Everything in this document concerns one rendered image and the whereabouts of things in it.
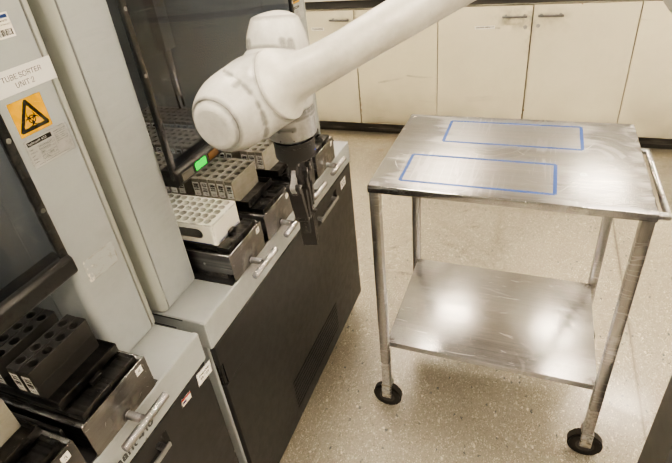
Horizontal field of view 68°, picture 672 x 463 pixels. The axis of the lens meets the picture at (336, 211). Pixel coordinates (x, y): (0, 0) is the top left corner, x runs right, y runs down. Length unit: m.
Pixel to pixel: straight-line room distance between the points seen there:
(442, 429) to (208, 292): 0.91
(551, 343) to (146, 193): 1.15
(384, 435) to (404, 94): 2.22
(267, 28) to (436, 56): 2.43
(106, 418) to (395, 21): 0.70
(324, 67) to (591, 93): 2.65
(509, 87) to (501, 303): 1.78
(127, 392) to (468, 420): 1.12
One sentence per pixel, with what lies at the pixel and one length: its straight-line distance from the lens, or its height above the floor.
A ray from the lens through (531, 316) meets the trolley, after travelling 1.64.
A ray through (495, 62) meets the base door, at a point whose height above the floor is 0.51.
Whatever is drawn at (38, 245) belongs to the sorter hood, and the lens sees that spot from 0.81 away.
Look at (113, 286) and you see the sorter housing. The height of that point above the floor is 0.88.
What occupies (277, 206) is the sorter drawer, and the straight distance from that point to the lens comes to 1.19.
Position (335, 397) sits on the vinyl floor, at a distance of 1.77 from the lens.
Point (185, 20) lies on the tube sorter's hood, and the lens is 1.03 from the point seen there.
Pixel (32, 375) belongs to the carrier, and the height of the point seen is 0.87.
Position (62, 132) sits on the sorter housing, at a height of 1.15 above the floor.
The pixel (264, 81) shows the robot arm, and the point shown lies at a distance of 0.67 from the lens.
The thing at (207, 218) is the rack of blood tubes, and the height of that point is 0.86.
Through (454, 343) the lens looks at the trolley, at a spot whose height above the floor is 0.28.
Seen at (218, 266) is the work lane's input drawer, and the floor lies 0.77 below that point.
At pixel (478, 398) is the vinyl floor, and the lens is 1.77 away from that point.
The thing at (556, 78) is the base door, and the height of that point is 0.42.
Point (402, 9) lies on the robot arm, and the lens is 0.69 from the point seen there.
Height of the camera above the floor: 1.40
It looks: 32 degrees down
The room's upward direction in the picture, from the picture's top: 7 degrees counter-clockwise
